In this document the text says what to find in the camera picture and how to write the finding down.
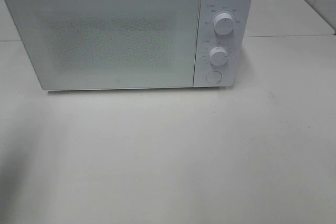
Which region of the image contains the round white door button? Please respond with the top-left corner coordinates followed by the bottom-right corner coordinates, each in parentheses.
top-left (206, 71), bottom-right (222, 84)

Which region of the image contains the white microwave door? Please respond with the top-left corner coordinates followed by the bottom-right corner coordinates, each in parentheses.
top-left (5, 0), bottom-right (200, 91)

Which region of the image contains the white microwave knob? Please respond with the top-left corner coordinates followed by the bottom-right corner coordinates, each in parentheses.
top-left (213, 12), bottom-right (235, 36)
top-left (209, 47), bottom-right (228, 66)

